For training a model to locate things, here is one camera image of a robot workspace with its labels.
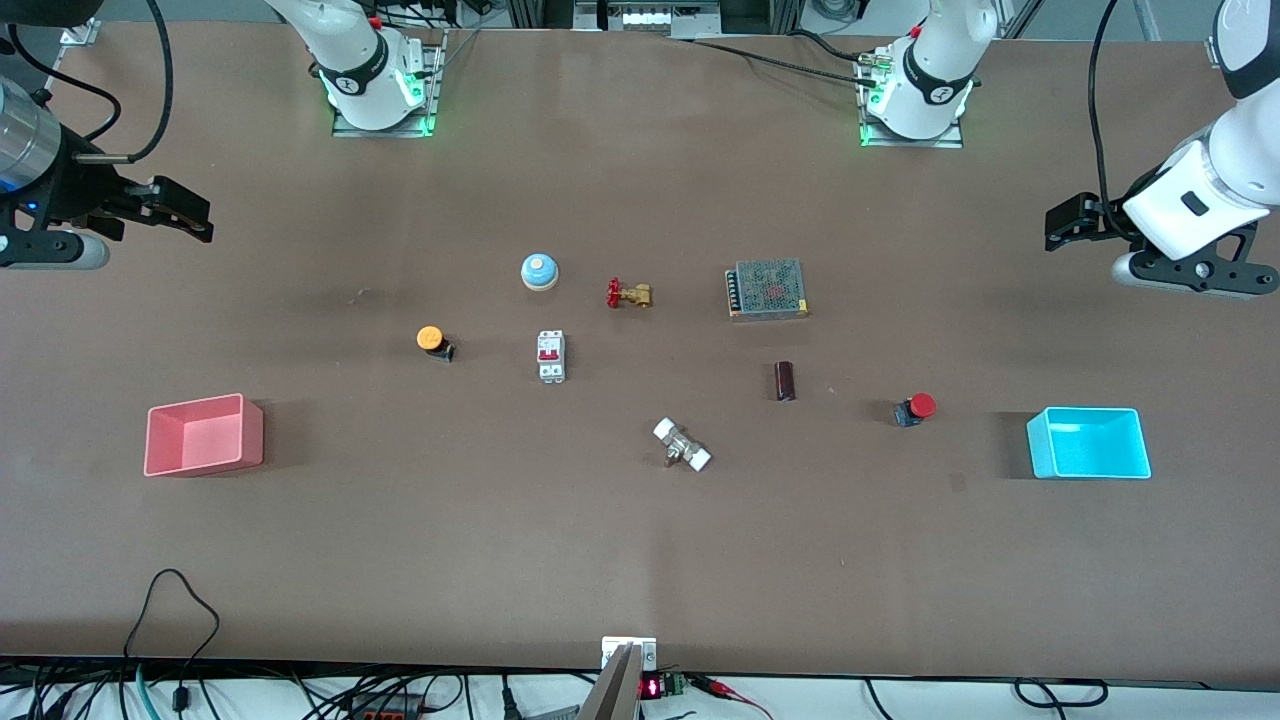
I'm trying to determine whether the cyan plastic bin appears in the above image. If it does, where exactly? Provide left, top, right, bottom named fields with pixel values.
left=1026, top=406, right=1153, bottom=481

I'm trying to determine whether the pink plastic bin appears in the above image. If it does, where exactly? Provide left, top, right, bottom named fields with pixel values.
left=143, top=393, right=265, bottom=478

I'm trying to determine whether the metal mesh power supply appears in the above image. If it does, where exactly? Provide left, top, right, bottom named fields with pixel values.
left=726, top=258, right=811, bottom=322

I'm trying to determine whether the metal fitting with white caps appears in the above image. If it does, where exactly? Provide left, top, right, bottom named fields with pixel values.
left=653, top=417, right=713, bottom=473

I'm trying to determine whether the grey rack device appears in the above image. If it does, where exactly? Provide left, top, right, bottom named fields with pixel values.
left=574, top=0, right=723, bottom=34

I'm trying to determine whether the red clip lead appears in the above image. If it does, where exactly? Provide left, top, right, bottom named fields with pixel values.
left=695, top=676, right=773, bottom=720

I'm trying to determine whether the grey metal bar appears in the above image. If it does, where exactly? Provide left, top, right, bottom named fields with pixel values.
left=577, top=643, right=642, bottom=720

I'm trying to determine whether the short black right arm cable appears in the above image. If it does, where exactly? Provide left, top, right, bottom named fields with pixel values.
left=5, top=28, right=123, bottom=143

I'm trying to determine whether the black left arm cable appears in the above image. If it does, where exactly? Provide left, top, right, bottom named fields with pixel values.
left=1087, top=0, right=1143, bottom=241

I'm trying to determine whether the long black right arm cable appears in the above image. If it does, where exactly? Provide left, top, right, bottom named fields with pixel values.
left=72, top=0, right=175, bottom=165

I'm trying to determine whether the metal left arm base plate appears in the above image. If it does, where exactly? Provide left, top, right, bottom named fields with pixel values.
left=858, top=55, right=965, bottom=150

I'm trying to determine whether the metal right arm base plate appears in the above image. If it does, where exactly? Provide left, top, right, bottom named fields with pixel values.
left=332, top=28, right=446, bottom=139

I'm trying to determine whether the black cable across table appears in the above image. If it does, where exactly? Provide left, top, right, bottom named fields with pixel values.
left=688, top=30, right=883, bottom=89

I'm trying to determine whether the looped black cable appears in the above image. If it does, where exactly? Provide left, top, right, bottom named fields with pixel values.
left=122, top=568, right=221, bottom=720

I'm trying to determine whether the coiled black cable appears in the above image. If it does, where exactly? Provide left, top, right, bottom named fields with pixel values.
left=1013, top=678, right=1109, bottom=710

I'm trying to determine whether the white metal bracket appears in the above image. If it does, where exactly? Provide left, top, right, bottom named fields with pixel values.
left=601, top=636, right=658, bottom=672

